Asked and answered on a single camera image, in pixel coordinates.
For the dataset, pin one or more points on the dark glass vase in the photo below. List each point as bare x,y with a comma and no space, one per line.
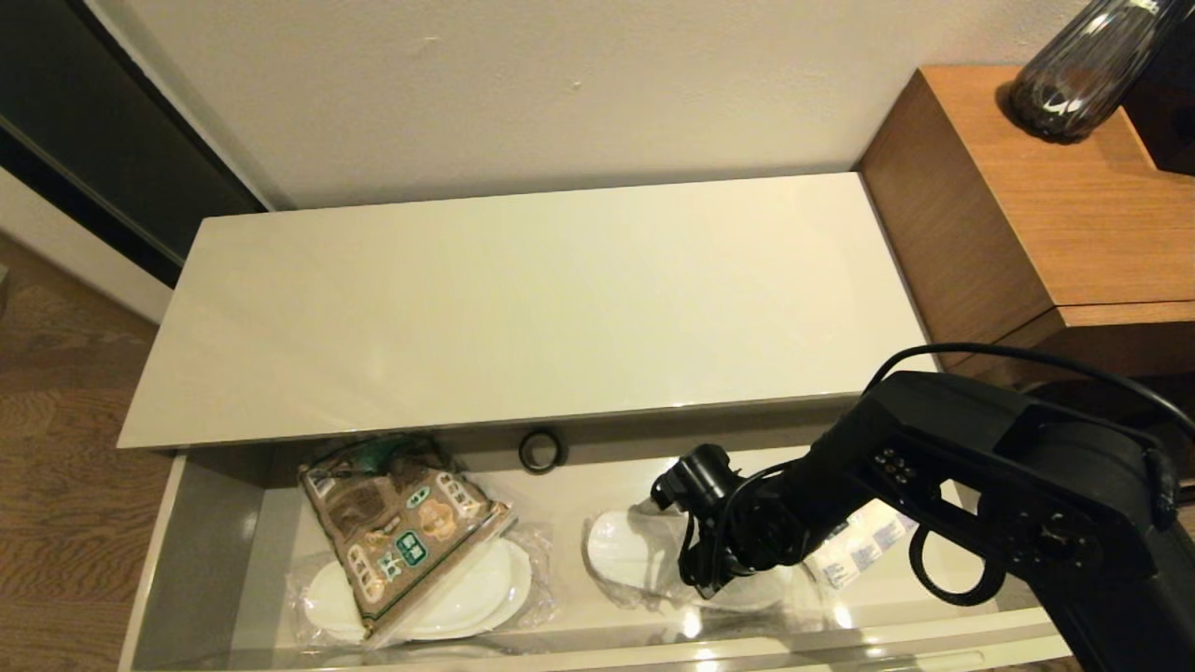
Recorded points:
1074,84

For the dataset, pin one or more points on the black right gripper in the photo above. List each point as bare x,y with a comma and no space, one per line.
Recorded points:
714,485

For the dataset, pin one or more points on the green label snack bag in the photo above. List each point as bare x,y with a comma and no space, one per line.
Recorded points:
401,523

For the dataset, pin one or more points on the dark sliding door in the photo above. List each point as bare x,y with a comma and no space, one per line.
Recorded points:
93,121

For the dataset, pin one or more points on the white slippers in crinkled wrap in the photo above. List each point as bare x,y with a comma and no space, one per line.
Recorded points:
476,588

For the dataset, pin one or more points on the wooden side cabinet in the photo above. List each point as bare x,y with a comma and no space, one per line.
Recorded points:
1055,215

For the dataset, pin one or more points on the cream white drawer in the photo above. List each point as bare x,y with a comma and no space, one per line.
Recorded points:
205,541

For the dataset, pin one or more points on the white tissue pack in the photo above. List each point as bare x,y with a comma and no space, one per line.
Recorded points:
864,551

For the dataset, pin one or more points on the white slippers with paper tag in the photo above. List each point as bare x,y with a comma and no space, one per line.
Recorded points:
625,551

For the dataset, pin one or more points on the black tape roll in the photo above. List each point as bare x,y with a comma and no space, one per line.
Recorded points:
541,467

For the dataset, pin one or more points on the black box on desk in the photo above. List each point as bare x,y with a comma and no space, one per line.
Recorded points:
1167,112

